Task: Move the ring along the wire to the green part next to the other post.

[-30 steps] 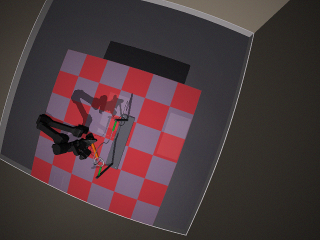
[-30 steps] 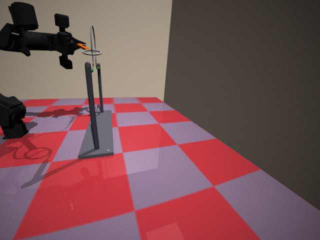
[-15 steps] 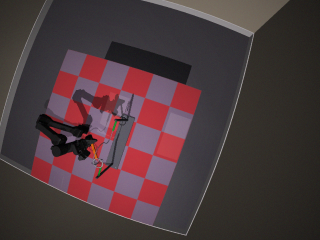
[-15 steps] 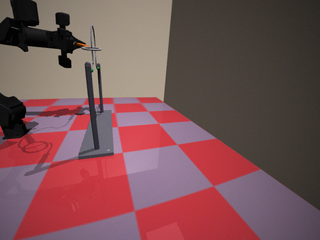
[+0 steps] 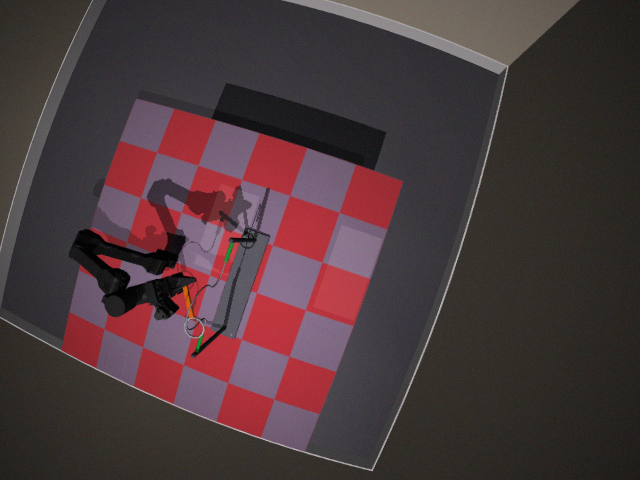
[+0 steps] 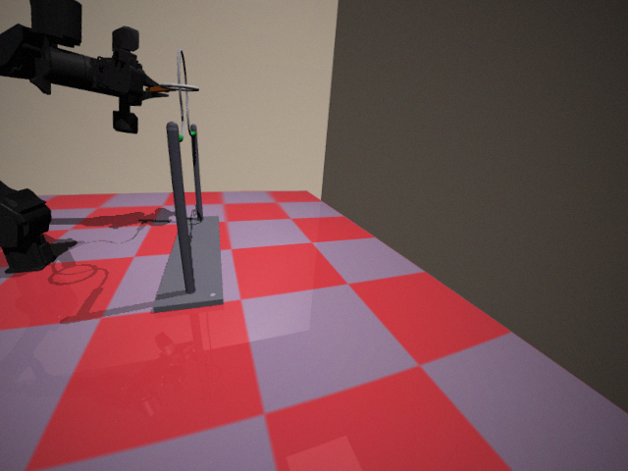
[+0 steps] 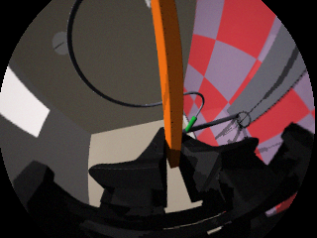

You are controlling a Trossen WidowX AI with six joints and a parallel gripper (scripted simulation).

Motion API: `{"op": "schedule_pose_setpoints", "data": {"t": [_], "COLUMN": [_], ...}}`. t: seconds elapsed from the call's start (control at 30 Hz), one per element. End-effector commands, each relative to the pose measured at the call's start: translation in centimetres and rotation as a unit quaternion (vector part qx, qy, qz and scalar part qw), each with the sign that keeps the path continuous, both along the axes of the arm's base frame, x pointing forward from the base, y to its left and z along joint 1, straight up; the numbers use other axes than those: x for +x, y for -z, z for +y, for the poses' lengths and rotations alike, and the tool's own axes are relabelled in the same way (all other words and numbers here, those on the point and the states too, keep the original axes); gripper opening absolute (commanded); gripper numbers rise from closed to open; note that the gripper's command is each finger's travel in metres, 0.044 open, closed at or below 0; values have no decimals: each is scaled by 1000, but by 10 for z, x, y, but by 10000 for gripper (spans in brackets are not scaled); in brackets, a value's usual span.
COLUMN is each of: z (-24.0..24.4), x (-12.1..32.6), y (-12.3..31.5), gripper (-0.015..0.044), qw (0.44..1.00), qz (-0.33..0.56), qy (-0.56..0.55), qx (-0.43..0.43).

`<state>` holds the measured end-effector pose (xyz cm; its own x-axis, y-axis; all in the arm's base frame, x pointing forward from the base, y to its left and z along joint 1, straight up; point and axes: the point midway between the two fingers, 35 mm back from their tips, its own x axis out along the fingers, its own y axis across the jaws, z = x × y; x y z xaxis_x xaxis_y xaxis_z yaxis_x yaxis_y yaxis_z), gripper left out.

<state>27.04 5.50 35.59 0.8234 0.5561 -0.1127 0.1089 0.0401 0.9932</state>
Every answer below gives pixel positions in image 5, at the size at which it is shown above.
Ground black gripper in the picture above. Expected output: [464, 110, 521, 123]
[139, 272, 197, 305]

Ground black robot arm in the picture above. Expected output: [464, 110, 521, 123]
[69, 229, 179, 320]

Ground orange handle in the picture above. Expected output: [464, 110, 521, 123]
[183, 286, 205, 338]

